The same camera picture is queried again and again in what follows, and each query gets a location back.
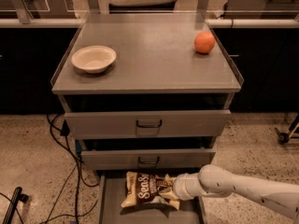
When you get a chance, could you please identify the black bar on floor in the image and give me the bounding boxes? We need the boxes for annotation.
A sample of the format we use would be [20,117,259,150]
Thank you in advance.
[2,187,29,224]

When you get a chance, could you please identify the orange fruit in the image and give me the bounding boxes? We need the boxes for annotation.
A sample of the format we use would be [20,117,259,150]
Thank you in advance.
[194,32,215,54]

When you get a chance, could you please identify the grey drawer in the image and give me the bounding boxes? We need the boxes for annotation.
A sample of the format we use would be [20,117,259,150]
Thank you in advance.
[64,110,231,139]
[81,148,216,170]
[95,173,207,224]

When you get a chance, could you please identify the dark chair back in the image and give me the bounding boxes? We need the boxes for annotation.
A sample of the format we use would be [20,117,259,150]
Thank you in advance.
[108,0,178,14]

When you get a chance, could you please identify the black wheeled stand base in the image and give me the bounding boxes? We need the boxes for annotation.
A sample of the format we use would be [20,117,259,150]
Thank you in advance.
[275,113,299,145]

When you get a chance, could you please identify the grey metal post left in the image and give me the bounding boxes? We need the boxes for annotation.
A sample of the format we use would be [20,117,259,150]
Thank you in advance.
[11,0,31,24]

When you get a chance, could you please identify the grey middle drawer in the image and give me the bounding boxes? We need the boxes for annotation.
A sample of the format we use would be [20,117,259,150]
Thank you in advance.
[81,148,216,170]

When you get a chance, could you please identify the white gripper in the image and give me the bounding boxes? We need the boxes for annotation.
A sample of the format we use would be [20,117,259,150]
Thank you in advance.
[159,173,206,201]

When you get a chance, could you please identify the grey bottom drawer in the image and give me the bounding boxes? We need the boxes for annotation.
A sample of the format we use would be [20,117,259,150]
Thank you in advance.
[95,173,207,224]

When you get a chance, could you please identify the black floor cables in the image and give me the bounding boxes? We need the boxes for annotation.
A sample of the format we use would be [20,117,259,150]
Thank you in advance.
[0,112,100,224]

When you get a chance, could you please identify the brown sea salt chip bag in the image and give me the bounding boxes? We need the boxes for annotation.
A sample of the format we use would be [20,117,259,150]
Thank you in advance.
[121,172,180,210]

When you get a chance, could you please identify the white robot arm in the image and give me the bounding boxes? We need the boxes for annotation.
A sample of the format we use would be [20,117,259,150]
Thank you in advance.
[164,164,299,224]

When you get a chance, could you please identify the grey top drawer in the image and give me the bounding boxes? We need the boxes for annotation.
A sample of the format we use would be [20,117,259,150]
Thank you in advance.
[64,110,231,139]

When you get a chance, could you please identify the grey metal drawer cabinet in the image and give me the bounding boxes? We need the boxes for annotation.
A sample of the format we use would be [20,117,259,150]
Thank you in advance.
[50,12,245,224]

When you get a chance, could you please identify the white counter rail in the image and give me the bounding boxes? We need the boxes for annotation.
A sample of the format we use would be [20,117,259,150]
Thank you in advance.
[0,19,299,29]

